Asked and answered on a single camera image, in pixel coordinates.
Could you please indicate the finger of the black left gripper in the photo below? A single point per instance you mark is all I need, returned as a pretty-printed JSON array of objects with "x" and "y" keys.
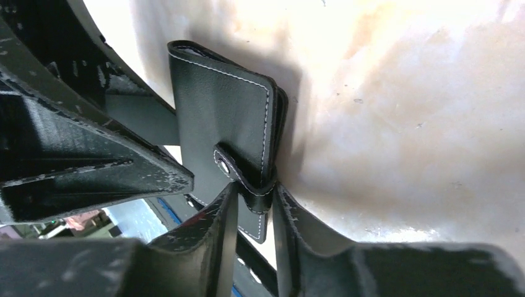
[{"x": 60, "y": 155}]

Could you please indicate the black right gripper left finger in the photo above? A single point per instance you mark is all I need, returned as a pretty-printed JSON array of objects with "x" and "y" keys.
[{"x": 195, "y": 259}]

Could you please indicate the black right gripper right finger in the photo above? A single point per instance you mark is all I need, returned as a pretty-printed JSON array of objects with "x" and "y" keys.
[{"x": 315, "y": 260}]

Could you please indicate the black leather card holder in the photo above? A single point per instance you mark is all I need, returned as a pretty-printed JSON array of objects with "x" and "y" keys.
[{"x": 230, "y": 122}]

